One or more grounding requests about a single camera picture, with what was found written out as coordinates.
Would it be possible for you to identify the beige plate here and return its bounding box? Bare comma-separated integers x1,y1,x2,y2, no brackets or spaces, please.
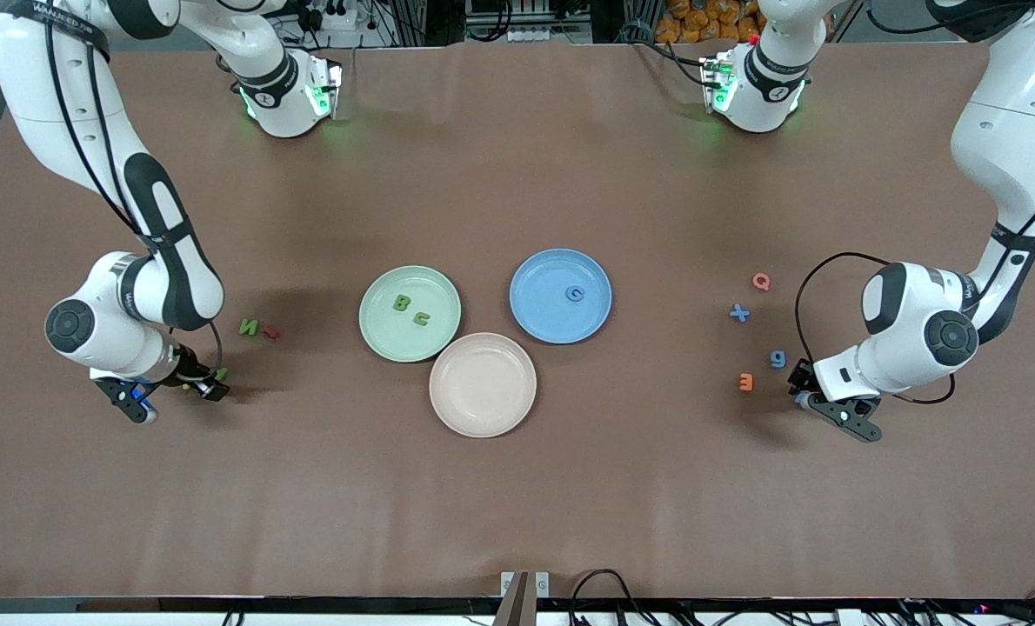
429,332,538,439

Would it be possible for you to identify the pile of orange objects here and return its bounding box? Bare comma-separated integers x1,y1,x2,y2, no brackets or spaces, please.
655,0,766,44

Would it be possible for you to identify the green plate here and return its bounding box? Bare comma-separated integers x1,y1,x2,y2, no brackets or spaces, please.
359,265,463,363

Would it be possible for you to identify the grey metal table bracket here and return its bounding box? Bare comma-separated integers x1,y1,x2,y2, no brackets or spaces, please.
500,570,551,601

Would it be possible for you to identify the black cable loop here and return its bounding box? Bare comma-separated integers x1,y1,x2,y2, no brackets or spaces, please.
570,569,658,626

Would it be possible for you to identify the white power strip with plugs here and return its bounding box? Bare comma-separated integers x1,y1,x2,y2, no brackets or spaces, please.
304,0,357,31

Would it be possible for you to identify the blue plate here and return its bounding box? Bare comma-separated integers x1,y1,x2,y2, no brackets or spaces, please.
509,249,613,345

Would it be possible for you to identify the grey camera post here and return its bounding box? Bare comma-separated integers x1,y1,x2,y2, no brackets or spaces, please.
493,571,531,626

